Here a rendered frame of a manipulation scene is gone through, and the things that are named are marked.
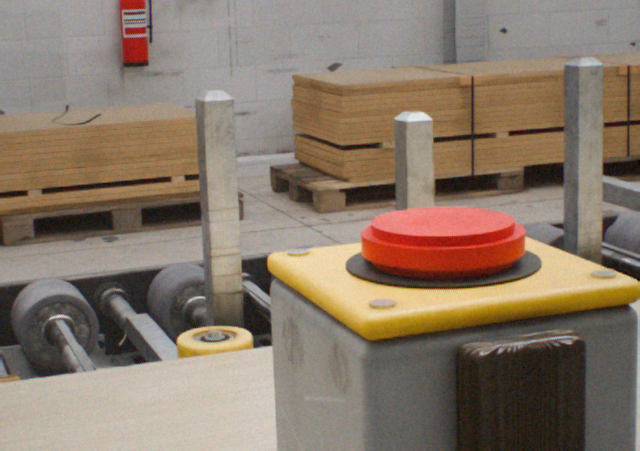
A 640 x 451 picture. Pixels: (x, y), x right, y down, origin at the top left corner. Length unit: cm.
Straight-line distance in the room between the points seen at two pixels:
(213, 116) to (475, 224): 111
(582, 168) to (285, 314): 130
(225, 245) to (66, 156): 484
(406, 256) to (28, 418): 91
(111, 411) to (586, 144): 71
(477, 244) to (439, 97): 651
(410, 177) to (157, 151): 490
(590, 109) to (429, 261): 131
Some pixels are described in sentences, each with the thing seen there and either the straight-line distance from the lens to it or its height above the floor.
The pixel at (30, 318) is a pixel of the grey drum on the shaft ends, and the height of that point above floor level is 83.
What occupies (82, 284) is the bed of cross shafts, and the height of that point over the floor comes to 83.
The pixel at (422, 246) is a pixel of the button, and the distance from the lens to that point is 30.
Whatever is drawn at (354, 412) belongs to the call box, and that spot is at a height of 120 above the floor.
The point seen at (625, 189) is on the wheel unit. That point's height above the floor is 96.
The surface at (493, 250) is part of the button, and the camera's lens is 30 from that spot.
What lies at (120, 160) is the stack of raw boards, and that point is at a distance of 633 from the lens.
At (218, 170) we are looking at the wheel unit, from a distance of 142.
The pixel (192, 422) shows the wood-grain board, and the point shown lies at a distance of 114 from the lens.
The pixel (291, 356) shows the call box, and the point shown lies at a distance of 32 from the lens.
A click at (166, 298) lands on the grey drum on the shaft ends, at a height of 83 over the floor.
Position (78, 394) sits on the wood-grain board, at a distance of 124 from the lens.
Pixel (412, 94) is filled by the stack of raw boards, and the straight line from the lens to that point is 673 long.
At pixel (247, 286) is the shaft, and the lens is 192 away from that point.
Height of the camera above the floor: 130
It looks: 11 degrees down
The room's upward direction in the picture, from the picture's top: 2 degrees counter-clockwise
